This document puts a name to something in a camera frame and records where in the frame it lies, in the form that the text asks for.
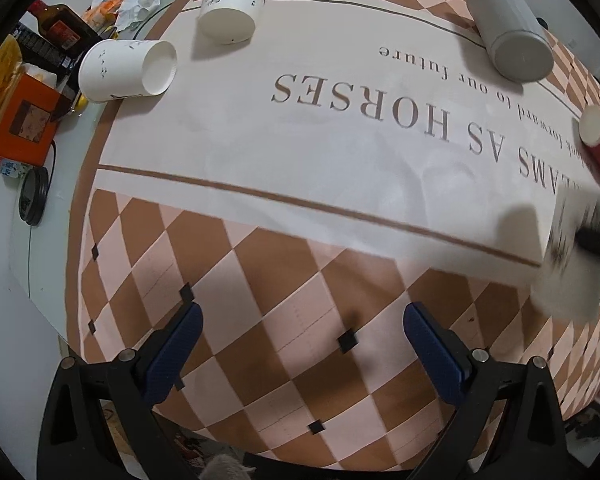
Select crumpled white tissue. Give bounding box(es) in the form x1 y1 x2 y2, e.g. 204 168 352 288
115 0 164 36

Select brown glass bottle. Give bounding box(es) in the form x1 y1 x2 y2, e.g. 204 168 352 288
28 0 103 53

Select white paper cup bamboo print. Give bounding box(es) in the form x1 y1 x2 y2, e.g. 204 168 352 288
196 0 277 45

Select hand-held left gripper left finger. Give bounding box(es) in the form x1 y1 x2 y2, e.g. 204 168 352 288
37 301 204 480

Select grey ribbed cup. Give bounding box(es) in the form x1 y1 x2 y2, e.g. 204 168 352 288
467 0 554 84

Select black printed package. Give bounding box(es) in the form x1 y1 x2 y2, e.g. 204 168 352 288
12 22 83 102

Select orange snack packets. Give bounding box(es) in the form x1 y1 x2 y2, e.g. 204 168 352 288
84 0 138 31

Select white paper cup dark print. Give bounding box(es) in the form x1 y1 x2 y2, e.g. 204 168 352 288
532 195 600 321

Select black round lid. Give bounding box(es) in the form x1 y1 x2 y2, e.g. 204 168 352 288
19 166 50 225

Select yellow snack packet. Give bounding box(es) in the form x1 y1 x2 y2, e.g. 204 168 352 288
0 37 25 152

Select white paper cup small print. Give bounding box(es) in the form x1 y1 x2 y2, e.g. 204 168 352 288
78 39 179 103

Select grey furry object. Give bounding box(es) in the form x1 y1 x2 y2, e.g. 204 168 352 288
200 452 257 480

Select small blue white carton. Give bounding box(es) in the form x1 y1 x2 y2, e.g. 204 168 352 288
0 156 31 180

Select orange cardboard box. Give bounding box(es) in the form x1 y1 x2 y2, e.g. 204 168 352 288
0 74 63 167

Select checkered printed tablecloth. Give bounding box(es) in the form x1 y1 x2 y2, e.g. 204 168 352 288
65 0 600 472

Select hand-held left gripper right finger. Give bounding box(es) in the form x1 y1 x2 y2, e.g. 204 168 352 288
403 303 582 480

